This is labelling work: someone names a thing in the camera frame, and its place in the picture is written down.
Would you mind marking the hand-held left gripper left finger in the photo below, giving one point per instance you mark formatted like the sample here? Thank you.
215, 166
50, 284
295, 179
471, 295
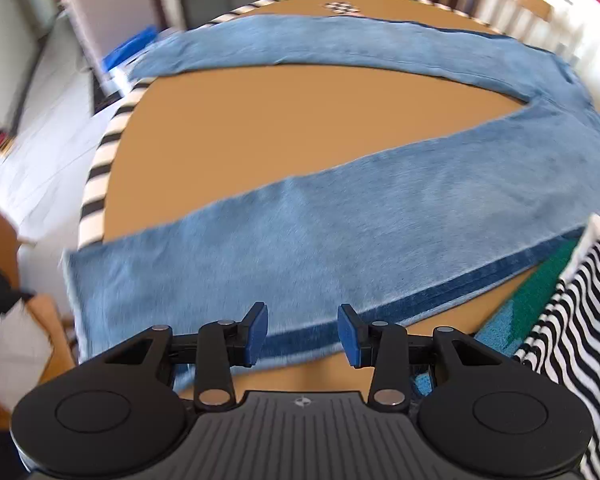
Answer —
257, 334

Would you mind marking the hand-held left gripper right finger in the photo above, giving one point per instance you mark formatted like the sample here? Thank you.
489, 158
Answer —
347, 336

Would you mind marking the blue denim jeans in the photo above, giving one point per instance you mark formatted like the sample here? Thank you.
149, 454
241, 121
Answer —
330, 220

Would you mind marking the stack of folded clothes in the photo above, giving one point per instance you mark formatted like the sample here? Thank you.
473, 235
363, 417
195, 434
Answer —
580, 320

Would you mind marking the green folded garment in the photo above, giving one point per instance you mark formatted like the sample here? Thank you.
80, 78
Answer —
535, 290

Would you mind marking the white cloth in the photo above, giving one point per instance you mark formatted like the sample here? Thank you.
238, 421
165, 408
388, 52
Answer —
10, 355

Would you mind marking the blue plastic box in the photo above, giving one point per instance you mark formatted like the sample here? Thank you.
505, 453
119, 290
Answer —
130, 50

